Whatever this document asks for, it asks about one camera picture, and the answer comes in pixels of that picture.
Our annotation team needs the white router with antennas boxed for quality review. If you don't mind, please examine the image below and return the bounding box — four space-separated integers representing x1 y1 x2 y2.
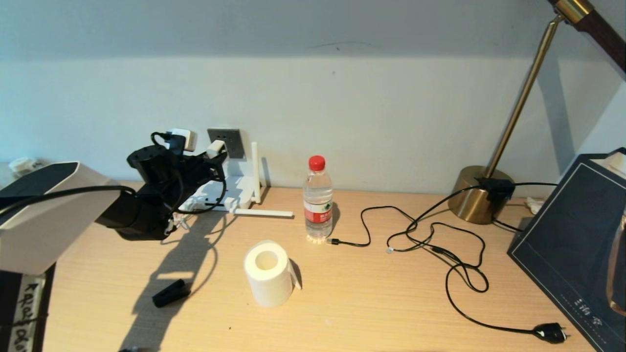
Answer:
183 142 295 219

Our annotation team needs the water bottle red cap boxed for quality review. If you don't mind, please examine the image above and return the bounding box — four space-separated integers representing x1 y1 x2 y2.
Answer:
303 155 334 244

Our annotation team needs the black plastic clip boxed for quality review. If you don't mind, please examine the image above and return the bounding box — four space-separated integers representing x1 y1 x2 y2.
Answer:
152 279 192 308

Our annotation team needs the white toilet paper roll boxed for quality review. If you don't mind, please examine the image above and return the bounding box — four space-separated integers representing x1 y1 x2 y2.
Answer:
243 240 303 308

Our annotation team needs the brass desk lamp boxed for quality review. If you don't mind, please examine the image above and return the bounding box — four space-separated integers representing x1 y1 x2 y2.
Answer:
447 0 626 225

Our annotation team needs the black adapter on lamp base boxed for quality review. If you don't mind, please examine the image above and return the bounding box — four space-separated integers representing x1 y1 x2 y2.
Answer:
473 177 515 206

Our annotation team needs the dark blue gift bag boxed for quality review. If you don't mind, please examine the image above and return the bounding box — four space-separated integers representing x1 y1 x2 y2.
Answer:
506 148 626 352

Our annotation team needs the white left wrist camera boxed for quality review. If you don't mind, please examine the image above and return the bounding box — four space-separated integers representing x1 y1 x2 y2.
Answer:
160 128 198 153

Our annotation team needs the grey wall socket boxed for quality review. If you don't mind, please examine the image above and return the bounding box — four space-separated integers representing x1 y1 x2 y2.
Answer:
207 129 245 159

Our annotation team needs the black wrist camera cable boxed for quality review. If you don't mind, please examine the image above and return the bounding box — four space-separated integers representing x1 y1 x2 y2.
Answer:
0 131 228 220

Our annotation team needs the black lamp power cable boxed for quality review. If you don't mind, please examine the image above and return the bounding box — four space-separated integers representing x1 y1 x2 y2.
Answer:
386 208 570 345

